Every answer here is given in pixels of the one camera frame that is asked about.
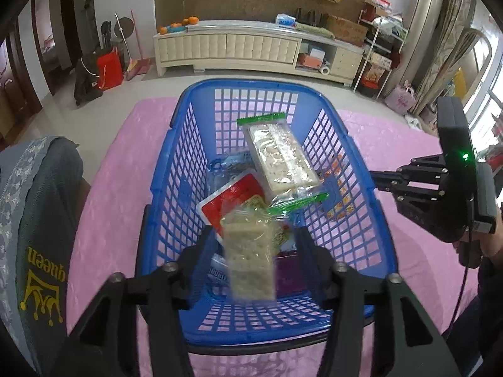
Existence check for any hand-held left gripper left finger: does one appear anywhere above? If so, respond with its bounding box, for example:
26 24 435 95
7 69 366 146
51 226 223 377

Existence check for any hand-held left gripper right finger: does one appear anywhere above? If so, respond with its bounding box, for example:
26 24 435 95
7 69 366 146
295 227 460 377

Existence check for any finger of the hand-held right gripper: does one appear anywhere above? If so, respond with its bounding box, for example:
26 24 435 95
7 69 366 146
397 156 449 178
370 170 447 205

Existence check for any purple snack packet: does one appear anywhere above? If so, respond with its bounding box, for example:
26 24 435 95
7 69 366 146
275 253 309 296

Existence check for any gold foil snack packet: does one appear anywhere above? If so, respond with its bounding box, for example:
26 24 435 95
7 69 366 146
271 222 293 250

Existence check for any clear cracker packet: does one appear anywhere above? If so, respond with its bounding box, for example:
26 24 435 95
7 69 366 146
219 207 276 300

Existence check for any orange snack packet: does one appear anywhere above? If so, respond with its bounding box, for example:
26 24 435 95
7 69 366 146
324 155 352 221

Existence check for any blue plastic basket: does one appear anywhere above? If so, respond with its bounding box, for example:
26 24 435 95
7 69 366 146
135 79 398 356

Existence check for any red tray snack packet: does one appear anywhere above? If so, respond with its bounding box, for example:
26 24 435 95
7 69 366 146
196 171 267 240

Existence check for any green-striped cracker packet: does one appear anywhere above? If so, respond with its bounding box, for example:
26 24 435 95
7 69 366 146
237 112 330 216

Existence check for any blue white cracker packet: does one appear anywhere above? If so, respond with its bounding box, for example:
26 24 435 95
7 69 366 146
209 151 254 175

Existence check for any person's right forearm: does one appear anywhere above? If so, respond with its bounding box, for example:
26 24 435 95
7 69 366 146
442 255 503 377

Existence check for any person's right hand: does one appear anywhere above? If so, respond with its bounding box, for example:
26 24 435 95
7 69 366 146
452 200 503 270

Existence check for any pink bag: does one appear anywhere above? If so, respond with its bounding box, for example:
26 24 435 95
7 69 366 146
385 82 418 115

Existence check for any yellow garment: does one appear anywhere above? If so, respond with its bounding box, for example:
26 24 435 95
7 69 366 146
452 68 467 95

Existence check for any glass balcony door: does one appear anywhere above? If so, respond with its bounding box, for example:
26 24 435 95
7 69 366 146
467 0 503 154

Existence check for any red gift box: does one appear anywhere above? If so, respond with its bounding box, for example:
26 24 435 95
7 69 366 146
359 65 388 97

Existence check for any beige patterned curtain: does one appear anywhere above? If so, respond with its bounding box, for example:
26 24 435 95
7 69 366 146
417 0 478 118

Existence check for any white metal rack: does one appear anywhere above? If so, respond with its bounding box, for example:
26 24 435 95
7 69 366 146
351 0 405 95

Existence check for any silver standing air conditioner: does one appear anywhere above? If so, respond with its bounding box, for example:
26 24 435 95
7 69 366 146
393 0 446 87

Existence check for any orange box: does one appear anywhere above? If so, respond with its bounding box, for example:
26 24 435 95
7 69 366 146
296 55 325 70

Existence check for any brown cardboard box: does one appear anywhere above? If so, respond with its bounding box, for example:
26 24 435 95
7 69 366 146
326 16 368 46

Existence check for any red white box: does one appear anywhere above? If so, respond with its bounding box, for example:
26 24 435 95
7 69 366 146
363 0 394 16

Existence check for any green folded cloth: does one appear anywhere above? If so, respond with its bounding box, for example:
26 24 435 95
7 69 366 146
295 23 334 40

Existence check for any black router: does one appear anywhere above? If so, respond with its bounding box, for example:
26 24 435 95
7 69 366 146
296 8 329 24

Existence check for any pink broom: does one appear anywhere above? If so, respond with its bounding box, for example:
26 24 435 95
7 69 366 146
126 10 151 82

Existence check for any cream TV cabinet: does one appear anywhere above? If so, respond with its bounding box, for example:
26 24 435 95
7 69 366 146
152 19 364 87

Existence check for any black suitcase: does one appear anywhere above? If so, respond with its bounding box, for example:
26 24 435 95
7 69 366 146
74 57 103 106

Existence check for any red bag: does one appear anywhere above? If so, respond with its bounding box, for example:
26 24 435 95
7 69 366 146
96 49 124 89

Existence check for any brown round board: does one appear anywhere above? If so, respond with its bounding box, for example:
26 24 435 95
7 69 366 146
114 13 135 71

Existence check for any dark wooden door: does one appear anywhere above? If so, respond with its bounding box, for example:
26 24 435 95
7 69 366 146
0 8 42 136

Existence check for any dark wooden doorway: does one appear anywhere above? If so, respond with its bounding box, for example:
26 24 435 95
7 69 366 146
33 0 77 77

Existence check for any black cable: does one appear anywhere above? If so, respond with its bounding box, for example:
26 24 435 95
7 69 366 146
446 228 474 334

